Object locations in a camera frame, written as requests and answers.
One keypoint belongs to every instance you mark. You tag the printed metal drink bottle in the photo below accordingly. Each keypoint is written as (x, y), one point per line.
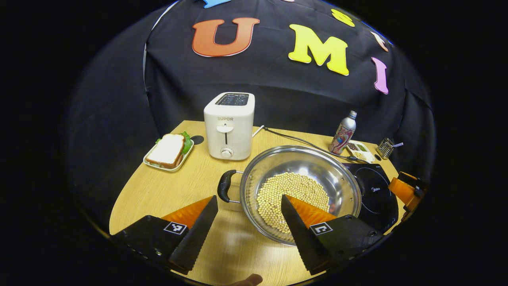
(343, 133)

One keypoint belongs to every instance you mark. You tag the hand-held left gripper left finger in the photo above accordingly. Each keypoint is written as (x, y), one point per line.
(194, 242)

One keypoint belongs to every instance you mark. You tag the white divided dish of beans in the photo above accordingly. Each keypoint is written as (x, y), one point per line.
(360, 151)

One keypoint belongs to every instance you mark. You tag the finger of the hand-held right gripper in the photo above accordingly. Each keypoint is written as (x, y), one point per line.
(401, 190)

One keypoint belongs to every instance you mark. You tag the black induction cooktop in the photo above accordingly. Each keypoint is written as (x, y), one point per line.
(377, 198)

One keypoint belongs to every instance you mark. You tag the white toaster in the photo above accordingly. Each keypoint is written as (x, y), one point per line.
(230, 131)

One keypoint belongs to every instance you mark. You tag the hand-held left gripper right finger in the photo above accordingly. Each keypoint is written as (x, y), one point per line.
(303, 242)

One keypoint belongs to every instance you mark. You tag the pale green rectangular plate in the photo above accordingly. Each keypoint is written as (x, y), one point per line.
(164, 167)

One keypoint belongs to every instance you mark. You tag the metal spoon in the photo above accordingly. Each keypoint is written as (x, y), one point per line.
(397, 144)

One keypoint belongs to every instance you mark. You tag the pile of soybeans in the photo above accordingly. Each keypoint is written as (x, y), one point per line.
(293, 190)

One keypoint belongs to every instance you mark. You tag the sandwich with lettuce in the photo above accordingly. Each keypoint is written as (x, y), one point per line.
(166, 151)

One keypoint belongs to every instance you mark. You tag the black backdrop cloth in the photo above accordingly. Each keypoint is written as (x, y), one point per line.
(270, 87)

